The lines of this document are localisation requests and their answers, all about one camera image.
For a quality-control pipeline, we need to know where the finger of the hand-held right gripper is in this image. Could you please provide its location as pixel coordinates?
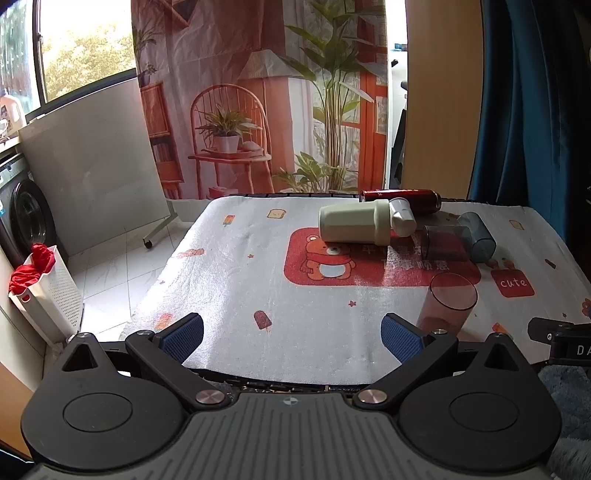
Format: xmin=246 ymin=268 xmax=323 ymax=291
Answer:
xmin=527 ymin=317 xmax=561 ymax=344

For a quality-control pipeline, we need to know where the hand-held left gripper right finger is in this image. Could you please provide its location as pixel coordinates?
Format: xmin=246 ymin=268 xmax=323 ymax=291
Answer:
xmin=356 ymin=313 xmax=536 ymax=409

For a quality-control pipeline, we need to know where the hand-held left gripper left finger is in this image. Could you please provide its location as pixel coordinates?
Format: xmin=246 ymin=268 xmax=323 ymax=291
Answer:
xmin=60 ymin=313 xmax=232 ymax=411

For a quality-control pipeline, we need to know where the brown transparent cup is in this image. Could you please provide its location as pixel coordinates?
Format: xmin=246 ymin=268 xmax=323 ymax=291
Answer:
xmin=415 ymin=272 xmax=478 ymax=336

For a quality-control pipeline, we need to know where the blue transparent cup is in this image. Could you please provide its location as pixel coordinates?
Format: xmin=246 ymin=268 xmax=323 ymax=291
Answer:
xmin=459 ymin=212 xmax=498 ymax=264

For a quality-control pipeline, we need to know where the grey transparent cup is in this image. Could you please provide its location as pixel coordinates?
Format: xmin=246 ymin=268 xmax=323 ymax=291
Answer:
xmin=422 ymin=224 xmax=473 ymax=262

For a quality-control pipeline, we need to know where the small white cup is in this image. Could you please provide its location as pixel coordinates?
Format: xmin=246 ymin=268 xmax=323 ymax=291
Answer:
xmin=389 ymin=198 xmax=417 ymax=237

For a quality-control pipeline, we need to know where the cream green cup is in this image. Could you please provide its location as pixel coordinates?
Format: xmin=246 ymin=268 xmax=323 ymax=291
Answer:
xmin=318 ymin=199 xmax=393 ymax=245

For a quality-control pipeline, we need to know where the blue fluffy rug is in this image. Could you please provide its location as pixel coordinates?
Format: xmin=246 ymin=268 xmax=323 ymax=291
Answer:
xmin=538 ymin=364 xmax=591 ymax=480

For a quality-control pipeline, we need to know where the white printed bear blanket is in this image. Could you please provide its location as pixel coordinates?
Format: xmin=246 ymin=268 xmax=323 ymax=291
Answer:
xmin=119 ymin=195 xmax=591 ymax=386

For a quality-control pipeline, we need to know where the white laundry basket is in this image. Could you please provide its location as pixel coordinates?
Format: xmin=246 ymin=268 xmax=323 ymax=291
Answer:
xmin=8 ymin=246 xmax=85 ymax=344

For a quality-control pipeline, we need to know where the red drink can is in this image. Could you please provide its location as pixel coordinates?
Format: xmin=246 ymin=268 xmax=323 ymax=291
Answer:
xmin=359 ymin=188 xmax=443 ymax=214

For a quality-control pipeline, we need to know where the red cloth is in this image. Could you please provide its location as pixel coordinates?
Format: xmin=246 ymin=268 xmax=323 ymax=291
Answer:
xmin=9 ymin=243 xmax=57 ymax=295

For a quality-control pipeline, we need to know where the grey washing machine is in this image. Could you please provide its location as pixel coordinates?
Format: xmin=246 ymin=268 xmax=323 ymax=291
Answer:
xmin=0 ymin=152 xmax=58 ymax=271

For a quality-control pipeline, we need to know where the white board on wheels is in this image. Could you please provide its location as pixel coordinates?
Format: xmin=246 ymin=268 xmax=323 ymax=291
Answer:
xmin=18 ymin=76 xmax=195 ymax=250

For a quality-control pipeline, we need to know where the blue curtain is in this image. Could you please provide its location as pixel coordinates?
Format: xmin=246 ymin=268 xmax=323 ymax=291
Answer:
xmin=468 ymin=0 xmax=591 ymax=210

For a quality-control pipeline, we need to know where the wooden panel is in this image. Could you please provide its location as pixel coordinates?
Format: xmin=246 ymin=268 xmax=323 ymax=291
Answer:
xmin=403 ymin=0 xmax=485 ymax=201

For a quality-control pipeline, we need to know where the printed plant backdrop cloth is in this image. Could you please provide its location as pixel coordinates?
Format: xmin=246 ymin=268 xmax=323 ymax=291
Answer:
xmin=130 ymin=0 xmax=389 ymax=200

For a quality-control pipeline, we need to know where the white plastic jug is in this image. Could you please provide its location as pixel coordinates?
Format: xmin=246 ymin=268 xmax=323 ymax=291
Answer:
xmin=0 ymin=95 xmax=27 ymax=132

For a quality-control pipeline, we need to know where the window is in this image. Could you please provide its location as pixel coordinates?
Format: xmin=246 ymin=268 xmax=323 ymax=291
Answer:
xmin=0 ymin=0 xmax=138 ymax=118

